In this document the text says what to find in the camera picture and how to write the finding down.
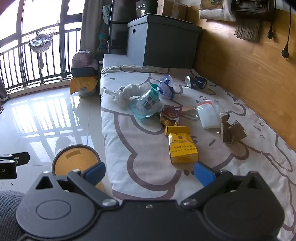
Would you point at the white tissue paper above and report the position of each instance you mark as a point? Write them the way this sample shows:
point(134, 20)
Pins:
point(126, 93)

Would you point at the dark flat box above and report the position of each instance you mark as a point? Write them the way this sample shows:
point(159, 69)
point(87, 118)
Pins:
point(83, 71)

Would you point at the blue and white plastic bag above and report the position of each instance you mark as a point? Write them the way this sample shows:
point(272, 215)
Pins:
point(165, 87)

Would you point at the grey curtain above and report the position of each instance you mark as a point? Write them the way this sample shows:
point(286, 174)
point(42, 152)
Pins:
point(86, 25)

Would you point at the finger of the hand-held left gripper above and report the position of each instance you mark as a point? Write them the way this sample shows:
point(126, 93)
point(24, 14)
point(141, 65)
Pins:
point(22, 158)

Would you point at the green carton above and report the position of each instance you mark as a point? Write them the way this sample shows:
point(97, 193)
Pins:
point(100, 77)

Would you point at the brown cardboard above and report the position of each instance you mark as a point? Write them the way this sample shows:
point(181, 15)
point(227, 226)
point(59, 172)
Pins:
point(232, 133)

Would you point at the clear zip bag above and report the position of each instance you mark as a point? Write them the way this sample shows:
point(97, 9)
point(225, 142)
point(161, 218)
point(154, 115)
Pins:
point(209, 115)

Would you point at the dark fringed leather bag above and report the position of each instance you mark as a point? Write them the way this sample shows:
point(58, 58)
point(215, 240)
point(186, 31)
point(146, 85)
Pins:
point(251, 14)

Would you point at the round yellow trash bin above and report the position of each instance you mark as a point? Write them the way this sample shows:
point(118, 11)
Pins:
point(77, 160)

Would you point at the yellow cigarette box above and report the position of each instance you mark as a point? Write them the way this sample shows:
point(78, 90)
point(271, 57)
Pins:
point(182, 149)

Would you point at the crushed blue soda can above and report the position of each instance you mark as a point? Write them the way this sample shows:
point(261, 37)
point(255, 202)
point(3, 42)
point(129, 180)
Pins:
point(196, 82)

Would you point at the black shelf unit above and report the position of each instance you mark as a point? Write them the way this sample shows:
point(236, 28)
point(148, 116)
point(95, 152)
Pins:
point(118, 34)

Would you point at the black power plug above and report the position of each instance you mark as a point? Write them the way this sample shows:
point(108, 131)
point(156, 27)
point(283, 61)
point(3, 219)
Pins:
point(270, 33)
point(285, 52)

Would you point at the black balcony railing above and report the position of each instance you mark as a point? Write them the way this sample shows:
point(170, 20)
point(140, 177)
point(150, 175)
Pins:
point(34, 67)

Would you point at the pink cloth bundle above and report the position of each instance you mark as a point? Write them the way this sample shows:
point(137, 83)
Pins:
point(83, 59)

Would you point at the bed with cartoon sheet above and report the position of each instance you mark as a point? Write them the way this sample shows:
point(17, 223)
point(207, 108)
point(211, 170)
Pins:
point(143, 143)

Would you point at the pair of shoes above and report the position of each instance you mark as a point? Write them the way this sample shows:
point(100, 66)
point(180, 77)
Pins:
point(1, 109)

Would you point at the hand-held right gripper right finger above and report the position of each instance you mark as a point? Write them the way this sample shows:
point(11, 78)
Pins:
point(203, 173)

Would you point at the yellow cloth cover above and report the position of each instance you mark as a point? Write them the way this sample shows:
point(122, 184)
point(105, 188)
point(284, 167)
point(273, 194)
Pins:
point(81, 83)

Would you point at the grey mattress cushion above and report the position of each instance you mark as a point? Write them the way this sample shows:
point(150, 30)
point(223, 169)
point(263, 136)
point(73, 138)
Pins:
point(115, 60)

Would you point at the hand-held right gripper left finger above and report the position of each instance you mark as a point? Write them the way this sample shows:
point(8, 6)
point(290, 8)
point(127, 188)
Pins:
point(95, 172)

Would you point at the grey storage box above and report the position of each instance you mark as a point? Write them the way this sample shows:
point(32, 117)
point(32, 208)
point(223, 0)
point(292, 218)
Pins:
point(166, 39)

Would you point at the black paper bag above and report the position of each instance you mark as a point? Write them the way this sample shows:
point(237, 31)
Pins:
point(145, 7)

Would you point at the brown curtain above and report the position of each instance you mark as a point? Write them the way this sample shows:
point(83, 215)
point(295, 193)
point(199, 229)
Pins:
point(2, 89)

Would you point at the brown cardboard box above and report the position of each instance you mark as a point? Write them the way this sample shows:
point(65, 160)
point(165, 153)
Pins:
point(172, 8)

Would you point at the teal and white wipes packet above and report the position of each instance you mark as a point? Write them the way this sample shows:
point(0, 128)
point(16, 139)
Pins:
point(148, 103)

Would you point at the dark window frame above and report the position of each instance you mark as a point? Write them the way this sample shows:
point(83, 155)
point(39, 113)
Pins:
point(63, 11)

